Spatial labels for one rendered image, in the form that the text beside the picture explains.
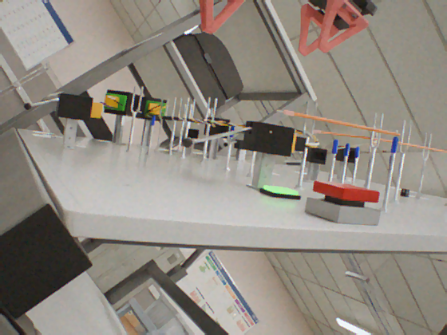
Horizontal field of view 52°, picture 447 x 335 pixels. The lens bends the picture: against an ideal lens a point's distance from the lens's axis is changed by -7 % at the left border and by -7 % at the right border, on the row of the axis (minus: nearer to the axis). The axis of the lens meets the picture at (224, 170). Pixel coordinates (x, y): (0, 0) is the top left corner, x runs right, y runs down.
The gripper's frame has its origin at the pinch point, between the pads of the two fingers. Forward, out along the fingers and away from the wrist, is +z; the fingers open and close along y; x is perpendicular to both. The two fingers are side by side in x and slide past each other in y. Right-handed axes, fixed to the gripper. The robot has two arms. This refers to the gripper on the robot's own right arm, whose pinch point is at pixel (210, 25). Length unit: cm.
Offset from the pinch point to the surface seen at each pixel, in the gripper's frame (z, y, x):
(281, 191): 17.5, -7.4, -13.4
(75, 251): 25.6, -28.7, 11.0
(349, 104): -72, 303, -216
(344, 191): 15.6, -22.8, -11.8
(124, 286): 63, 89, -22
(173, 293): 55, 65, -30
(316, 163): 10.2, 25.5, -36.6
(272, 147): 12.5, -1.8, -13.1
